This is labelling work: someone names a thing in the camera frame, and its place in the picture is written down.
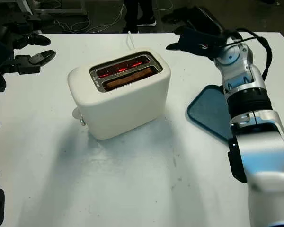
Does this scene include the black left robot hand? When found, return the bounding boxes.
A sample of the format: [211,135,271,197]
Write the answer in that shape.
[0,11,57,93]

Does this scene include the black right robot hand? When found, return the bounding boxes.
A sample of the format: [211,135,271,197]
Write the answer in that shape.
[163,6,228,52]

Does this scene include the brown toast slice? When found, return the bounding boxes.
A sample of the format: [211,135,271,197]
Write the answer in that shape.
[106,67,157,90]

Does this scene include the person in black trousers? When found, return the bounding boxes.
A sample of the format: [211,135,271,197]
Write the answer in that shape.
[124,0,157,34]

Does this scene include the white two-slot toaster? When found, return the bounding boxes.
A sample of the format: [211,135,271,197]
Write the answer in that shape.
[67,48,171,140]

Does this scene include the blue plastic tray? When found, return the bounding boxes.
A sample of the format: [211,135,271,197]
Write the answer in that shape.
[186,84,234,142]

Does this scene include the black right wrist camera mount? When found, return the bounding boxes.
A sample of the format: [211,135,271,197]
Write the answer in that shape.
[178,26,229,60]

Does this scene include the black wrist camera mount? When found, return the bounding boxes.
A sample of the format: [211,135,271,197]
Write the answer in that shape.
[178,26,229,60]
[0,35,15,78]

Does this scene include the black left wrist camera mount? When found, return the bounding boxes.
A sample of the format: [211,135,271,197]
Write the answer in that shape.
[0,35,15,78]

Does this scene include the grey metal frame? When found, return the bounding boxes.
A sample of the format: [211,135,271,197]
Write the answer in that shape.
[14,0,89,15]

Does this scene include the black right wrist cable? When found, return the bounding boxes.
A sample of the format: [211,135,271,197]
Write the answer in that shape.
[235,27,274,81]

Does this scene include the white floor cables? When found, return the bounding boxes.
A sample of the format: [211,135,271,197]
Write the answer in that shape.
[53,0,129,34]

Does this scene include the white toaster power cord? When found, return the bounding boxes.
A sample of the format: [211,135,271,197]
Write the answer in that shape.
[126,30,136,52]

